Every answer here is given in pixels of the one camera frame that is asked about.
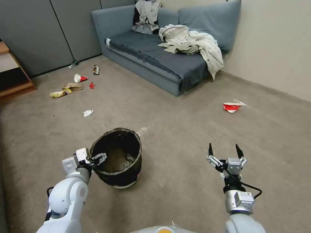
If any dark blue sofa sheet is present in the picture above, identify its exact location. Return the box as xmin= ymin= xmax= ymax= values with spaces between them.
xmin=105 ymin=31 xmax=212 ymax=83

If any brown paper bag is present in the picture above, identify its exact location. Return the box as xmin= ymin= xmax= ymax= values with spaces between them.
xmin=62 ymin=82 xmax=83 ymax=92

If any yellow snack wrapper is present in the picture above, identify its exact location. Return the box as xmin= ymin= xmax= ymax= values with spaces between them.
xmin=50 ymin=88 xmax=73 ymax=98

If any blue grey sofa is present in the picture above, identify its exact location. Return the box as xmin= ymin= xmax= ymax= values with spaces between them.
xmin=91 ymin=0 xmax=242 ymax=97

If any white robot front shell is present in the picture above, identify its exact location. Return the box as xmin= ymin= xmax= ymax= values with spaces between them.
xmin=135 ymin=224 xmax=193 ymax=233

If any red and white paper cup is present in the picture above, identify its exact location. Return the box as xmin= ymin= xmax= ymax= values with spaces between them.
xmin=74 ymin=73 xmax=89 ymax=83

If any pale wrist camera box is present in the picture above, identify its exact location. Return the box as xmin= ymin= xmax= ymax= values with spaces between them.
xmin=225 ymin=157 xmax=244 ymax=176
xmin=75 ymin=147 xmax=89 ymax=161

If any crushed red and white cup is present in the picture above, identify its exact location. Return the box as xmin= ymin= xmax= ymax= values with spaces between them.
xmin=223 ymin=99 xmax=246 ymax=114

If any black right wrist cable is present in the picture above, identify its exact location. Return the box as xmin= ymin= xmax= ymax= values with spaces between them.
xmin=222 ymin=169 xmax=263 ymax=198

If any beige crumpled clothes pile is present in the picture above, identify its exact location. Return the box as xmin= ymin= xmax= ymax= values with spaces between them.
xmin=157 ymin=24 xmax=224 ymax=82

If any round white trash can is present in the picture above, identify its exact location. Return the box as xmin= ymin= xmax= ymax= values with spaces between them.
xmin=89 ymin=127 xmax=143 ymax=190

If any blue grey sofa cushion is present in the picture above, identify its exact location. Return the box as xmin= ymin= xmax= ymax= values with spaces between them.
xmin=178 ymin=0 xmax=242 ymax=53
xmin=155 ymin=6 xmax=181 ymax=27

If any black bin liner bag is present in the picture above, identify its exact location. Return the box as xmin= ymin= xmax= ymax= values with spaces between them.
xmin=89 ymin=127 xmax=143 ymax=187

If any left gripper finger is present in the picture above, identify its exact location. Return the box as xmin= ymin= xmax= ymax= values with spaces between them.
xmin=90 ymin=152 xmax=108 ymax=167

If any wooden shelf unit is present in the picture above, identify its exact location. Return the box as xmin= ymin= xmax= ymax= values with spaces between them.
xmin=0 ymin=40 xmax=38 ymax=99

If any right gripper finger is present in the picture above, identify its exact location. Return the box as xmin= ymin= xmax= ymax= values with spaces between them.
xmin=206 ymin=142 xmax=222 ymax=170
xmin=235 ymin=143 xmax=249 ymax=168

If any grey and black clothes pile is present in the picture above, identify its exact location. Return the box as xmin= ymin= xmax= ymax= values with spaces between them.
xmin=132 ymin=0 xmax=163 ymax=35

